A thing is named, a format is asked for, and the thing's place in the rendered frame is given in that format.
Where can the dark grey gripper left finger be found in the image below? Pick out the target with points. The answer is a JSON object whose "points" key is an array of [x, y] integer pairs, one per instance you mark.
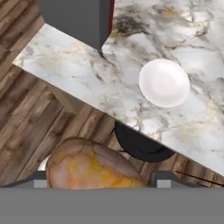
{"points": [[39, 181]]}

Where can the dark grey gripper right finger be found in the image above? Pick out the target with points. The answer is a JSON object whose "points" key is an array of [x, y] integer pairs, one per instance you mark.
{"points": [[167, 179]]}

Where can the dark grey fridge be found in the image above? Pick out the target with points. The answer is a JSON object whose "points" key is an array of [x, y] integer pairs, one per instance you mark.
{"points": [[77, 20]]}

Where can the beige counter cabinet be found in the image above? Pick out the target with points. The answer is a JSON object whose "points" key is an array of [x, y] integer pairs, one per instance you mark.
{"points": [[68, 100]]}

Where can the white round plate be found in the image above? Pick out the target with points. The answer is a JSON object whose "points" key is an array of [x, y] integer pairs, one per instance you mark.
{"points": [[164, 83]]}

